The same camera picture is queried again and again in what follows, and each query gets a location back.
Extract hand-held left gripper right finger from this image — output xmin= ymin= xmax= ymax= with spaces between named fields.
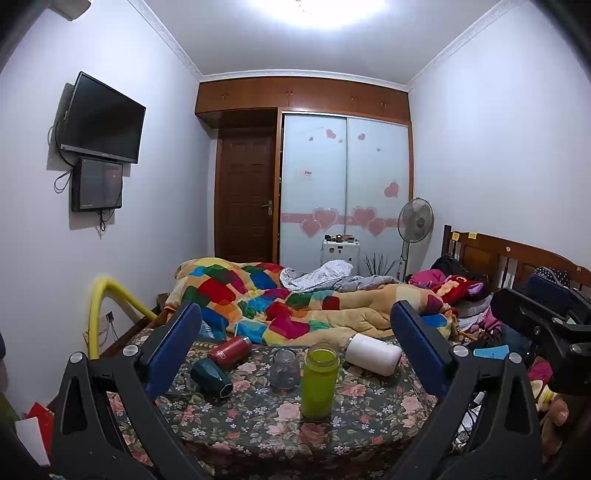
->
xmin=389 ymin=300 xmax=543 ymax=480

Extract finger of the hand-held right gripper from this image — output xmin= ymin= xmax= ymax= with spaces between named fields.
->
xmin=490 ymin=287 xmax=573 ymax=354

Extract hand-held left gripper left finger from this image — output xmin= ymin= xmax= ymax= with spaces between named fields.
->
xmin=50 ymin=301 xmax=213 ymax=480

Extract white cup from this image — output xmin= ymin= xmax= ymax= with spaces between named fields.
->
xmin=345 ymin=333 xmax=403 ymax=376

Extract dark teal cup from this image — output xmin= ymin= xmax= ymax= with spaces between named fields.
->
xmin=190 ymin=357 xmax=233 ymax=400

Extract clear glass cup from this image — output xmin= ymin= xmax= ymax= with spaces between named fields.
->
xmin=270 ymin=348 xmax=298 ymax=394

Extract person's right hand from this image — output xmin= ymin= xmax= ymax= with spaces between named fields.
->
xmin=539 ymin=396 xmax=577 ymax=463

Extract blue packet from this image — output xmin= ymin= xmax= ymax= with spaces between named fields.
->
xmin=198 ymin=320 xmax=230 ymax=343

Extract dark dotted bag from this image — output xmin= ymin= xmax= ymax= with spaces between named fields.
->
xmin=525 ymin=266 xmax=572 ymax=317

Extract light blue card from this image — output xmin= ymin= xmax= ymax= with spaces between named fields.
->
xmin=473 ymin=346 xmax=511 ymax=361

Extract red bottle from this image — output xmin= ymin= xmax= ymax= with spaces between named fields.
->
xmin=207 ymin=335 xmax=253 ymax=367

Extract wooden headboard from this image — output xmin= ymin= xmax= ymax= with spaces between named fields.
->
xmin=442 ymin=224 xmax=591 ymax=298

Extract pink clothing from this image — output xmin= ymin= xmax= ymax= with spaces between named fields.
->
xmin=408 ymin=270 xmax=448 ymax=290

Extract red plush toy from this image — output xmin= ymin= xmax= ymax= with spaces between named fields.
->
xmin=431 ymin=274 xmax=486 ymax=306

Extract black clothing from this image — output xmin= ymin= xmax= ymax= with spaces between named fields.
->
xmin=431 ymin=254 xmax=472 ymax=278

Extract dried twigs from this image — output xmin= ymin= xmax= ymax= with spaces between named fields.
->
xmin=364 ymin=252 xmax=398 ymax=278

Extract yellow foam tube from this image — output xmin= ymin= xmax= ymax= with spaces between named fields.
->
xmin=88 ymin=276 xmax=158 ymax=361

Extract green bottle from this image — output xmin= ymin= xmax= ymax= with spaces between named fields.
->
xmin=300 ymin=343 xmax=341 ymax=421

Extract grey white blanket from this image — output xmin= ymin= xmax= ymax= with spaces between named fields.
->
xmin=280 ymin=259 xmax=400 ymax=293

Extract floral bed sheet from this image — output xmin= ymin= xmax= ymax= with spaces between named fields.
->
xmin=105 ymin=339 xmax=439 ymax=480

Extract small white cabinet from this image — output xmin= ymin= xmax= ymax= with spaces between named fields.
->
xmin=321 ymin=234 xmax=360 ymax=265

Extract colourful patchwork quilt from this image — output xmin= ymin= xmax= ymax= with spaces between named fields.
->
xmin=165 ymin=258 xmax=457 ymax=347

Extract standing fan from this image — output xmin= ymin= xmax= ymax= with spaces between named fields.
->
xmin=397 ymin=198 xmax=435 ymax=283

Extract red paper bag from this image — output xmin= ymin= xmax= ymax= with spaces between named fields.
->
xmin=23 ymin=401 xmax=57 ymax=455

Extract wooden door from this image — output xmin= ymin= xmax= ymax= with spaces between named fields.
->
xmin=214 ymin=128 xmax=279 ymax=265

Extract wardrobe with heart stickers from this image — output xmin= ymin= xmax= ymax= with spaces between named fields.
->
xmin=194 ymin=77 xmax=413 ymax=279

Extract white paper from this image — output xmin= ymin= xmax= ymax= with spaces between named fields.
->
xmin=14 ymin=417 xmax=51 ymax=468

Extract wooden bed frame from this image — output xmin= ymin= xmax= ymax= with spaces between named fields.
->
xmin=98 ymin=294 xmax=174 ymax=360

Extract small wall monitor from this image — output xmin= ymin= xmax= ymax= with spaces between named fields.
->
xmin=71 ymin=158 xmax=124 ymax=212

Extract wall television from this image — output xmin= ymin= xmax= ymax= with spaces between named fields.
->
xmin=55 ymin=71 xmax=147 ymax=165

